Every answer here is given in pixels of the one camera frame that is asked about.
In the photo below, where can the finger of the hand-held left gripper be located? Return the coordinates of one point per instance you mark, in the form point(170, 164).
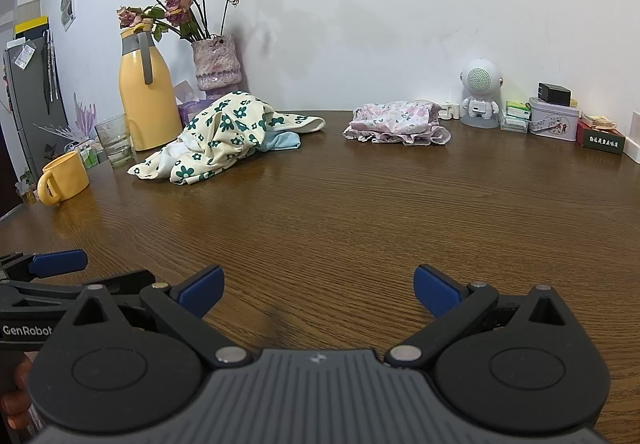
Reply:
point(57, 262)
point(40, 296)

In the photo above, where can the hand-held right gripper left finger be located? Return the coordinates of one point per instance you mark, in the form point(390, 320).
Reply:
point(202, 293)

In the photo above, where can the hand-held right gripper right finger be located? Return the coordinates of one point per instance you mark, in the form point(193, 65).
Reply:
point(437, 293)

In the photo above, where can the cream green floral garment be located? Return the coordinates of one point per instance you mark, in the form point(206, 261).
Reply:
point(225, 133)

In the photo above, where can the person's left hand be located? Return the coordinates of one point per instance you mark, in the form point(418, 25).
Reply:
point(15, 404)

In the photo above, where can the yellow mug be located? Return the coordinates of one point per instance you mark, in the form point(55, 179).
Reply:
point(65, 176)

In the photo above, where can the clear plastic rack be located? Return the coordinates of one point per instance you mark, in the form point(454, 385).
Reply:
point(62, 133)

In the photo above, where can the clear drinking glass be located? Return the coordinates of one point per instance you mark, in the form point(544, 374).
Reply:
point(113, 138)

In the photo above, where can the purple flower ornament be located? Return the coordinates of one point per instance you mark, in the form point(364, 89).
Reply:
point(84, 116)

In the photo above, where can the grey refrigerator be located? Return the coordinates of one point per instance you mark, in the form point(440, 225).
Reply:
point(30, 113)

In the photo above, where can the pastel pink blue purple garment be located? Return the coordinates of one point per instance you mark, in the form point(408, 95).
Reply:
point(282, 141)

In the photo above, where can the folded pink floral garment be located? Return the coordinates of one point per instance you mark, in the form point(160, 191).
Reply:
point(395, 121)

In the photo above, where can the yellow thermos jug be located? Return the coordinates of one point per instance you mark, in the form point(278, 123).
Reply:
point(147, 108)

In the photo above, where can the small white ornament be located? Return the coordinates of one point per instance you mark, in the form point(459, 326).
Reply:
point(450, 111)

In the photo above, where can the purple tissue box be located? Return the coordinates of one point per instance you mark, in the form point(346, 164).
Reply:
point(190, 109)

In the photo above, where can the green white small box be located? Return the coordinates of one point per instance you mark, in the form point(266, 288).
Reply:
point(517, 114)
point(518, 104)

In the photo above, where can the grey tin box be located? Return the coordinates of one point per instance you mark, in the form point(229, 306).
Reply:
point(552, 121)

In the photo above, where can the white astronaut speaker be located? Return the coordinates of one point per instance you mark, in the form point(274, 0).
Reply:
point(480, 78)

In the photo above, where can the dark red box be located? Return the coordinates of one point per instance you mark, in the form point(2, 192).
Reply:
point(600, 142)

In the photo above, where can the purple knitted vase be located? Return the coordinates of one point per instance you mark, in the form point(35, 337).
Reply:
point(216, 63)

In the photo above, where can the black power adapter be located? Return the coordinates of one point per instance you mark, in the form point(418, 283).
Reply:
point(554, 93)

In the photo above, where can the yellow small packet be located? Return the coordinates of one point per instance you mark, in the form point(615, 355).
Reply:
point(597, 120)

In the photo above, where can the yellow black box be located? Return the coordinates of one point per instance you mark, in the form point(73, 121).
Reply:
point(32, 25)

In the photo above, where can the wall poster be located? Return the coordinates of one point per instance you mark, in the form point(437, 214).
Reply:
point(68, 3)

